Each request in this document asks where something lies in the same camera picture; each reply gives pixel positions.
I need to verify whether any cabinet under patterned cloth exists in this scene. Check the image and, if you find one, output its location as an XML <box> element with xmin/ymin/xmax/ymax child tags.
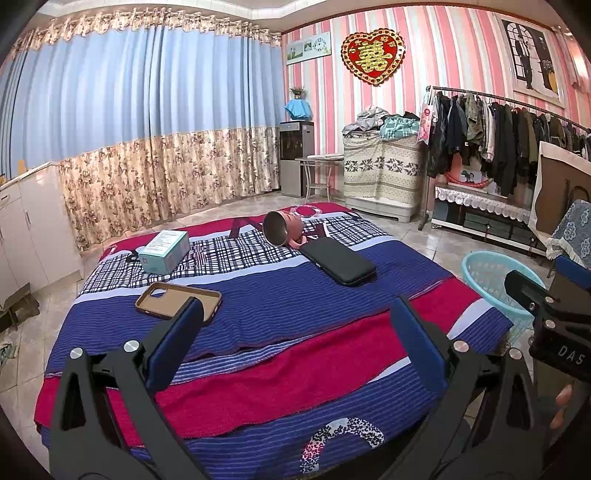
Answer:
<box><xmin>342</xmin><ymin>133</ymin><xmax>426</xmax><ymax>225</ymax></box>

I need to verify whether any grey water dispenser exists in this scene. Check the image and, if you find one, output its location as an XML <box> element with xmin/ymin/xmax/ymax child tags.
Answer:
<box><xmin>277</xmin><ymin>120</ymin><xmax>316</xmax><ymax>199</ymax></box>

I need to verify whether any brown phone case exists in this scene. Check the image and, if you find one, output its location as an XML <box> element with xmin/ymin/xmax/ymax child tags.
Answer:
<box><xmin>134</xmin><ymin>282</ymin><xmax>223</xmax><ymax>326</ymax></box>

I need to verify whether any bed with striped blanket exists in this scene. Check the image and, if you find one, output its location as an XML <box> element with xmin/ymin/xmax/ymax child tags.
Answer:
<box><xmin>34</xmin><ymin>201</ymin><xmax>516</xmax><ymax>480</ymax></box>

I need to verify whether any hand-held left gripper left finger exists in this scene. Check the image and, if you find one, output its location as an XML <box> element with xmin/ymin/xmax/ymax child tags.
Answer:
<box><xmin>48</xmin><ymin>295</ymin><xmax>206</xmax><ymax>480</ymax></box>

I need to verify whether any white framed brown board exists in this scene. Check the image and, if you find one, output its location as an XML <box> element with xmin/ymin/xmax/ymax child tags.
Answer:
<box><xmin>529</xmin><ymin>140</ymin><xmax>591</xmax><ymax>234</ymax></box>

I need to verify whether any pink cup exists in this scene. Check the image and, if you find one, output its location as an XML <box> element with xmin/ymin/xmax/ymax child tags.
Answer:
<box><xmin>262</xmin><ymin>208</ymin><xmax>315</xmax><ymax>248</ymax></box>

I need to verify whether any pink hanging bag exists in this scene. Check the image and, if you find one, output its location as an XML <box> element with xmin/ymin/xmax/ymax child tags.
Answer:
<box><xmin>416</xmin><ymin>89</ymin><xmax>437</xmax><ymax>147</ymax></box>

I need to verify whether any metal clothes rack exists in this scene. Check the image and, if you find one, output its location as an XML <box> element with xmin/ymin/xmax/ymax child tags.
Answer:
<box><xmin>417</xmin><ymin>85</ymin><xmax>591</xmax><ymax>232</ymax></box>

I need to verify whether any person's right hand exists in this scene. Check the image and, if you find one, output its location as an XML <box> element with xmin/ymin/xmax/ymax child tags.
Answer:
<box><xmin>547</xmin><ymin>383</ymin><xmax>578</xmax><ymax>433</ymax></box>

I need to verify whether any blue patterned fringed cloth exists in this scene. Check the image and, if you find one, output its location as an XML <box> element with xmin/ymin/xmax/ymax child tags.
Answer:
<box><xmin>545</xmin><ymin>199</ymin><xmax>591</xmax><ymax>269</ymax></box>

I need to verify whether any blue and floral curtain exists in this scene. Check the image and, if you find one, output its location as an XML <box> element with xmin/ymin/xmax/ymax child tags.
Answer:
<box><xmin>0</xmin><ymin>14</ymin><xmax>284</xmax><ymax>253</ymax></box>

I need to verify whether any red heart wall decoration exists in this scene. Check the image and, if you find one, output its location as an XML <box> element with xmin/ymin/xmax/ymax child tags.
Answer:
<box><xmin>340</xmin><ymin>27</ymin><xmax>407</xmax><ymax>86</ymax></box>

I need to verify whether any light blue plastic basket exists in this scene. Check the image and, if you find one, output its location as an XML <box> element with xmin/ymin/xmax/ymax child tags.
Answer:
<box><xmin>462</xmin><ymin>251</ymin><xmax>555</xmax><ymax>331</ymax></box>

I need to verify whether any white cabinet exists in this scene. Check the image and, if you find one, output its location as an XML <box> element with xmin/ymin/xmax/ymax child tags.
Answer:
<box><xmin>0</xmin><ymin>161</ymin><xmax>84</xmax><ymax>294</ymax></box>

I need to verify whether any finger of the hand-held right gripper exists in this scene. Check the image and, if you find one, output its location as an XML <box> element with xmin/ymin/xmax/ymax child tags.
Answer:
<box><xmin>554</xmin><ymin>255</ymin><xmax>591</xmax><ymax>293</ymax></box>
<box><xmin>503</xmin><ymin>270</ymin><xmax>562</xmax><ymax>325</ymax></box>

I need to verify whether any window silhouette wall poster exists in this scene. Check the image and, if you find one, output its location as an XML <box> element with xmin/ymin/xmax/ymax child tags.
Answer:
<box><xmin>501</xmin><ymin>16</ymin><xmax>567</xmax><ymax>110</ymax></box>

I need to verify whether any landscape wall picture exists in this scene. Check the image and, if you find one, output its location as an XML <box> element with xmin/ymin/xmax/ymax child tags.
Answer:
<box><xmin>286</xmin><ymin>31</ymin><xmax>332</xmax><ymax>66</ymax></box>

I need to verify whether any pile of clothes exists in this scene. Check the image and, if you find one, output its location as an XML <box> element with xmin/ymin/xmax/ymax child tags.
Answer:
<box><xmin>342</xmin><ymin>106</ymin><xmax>421</xmax><ymax>142</ymax></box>

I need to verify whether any low glass tv stand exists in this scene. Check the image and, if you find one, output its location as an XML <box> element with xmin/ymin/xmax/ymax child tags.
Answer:
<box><xmin>431</xmin><ymin>184</ymin><xmax>548</xmax><ymax>255</ymax></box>

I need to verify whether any low wooden stool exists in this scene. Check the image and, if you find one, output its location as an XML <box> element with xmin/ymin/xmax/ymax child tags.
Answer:
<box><xmin>0</xmin><ymin>284</ymin><xmax>40</xmax><ymax>331</ymax></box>

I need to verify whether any black wallet case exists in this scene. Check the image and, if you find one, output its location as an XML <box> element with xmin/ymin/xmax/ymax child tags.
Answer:
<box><xmin>300</xmin><ymin>237</ymin><xmax>378</xmax><ymax>287</ymax></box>

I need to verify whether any blue cloth cover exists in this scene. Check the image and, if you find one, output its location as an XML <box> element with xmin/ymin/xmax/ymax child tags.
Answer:
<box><xmin>284</xmin><ymin>98</ymin><xmax>314</xmax><ymax>121</ymax></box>

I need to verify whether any small metal table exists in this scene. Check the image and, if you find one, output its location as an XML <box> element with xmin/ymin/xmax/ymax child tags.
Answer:
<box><xmin>295</xmin><ymin>154</ymin><xmax>345</xmax><ymax>202</ymax></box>

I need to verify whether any teal cardboard box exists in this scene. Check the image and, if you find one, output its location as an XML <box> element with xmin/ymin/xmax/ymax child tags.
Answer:
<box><xmin>138</xmin><ymin>229</ymin><xmax>191</xmax><ymax>274</ymax></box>

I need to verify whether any white lace cloth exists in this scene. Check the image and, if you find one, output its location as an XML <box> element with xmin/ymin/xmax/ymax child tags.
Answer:
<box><xmin>435</xmin><ymin>184</ymin><xmax>539</xmax><ymax>223</ymax></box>

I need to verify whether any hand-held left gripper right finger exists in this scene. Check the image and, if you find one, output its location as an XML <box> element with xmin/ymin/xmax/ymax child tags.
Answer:
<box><xmin>390</xmin><ymin>295</ymin><xmax>551</xmax><ymax>480</ymax></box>

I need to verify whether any row of hanging clothes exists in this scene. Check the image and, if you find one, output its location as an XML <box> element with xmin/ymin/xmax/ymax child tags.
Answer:
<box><xmin>425</xmin><ymin>90</ymin><xmax>591</xmax><ymax>197</ymax></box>

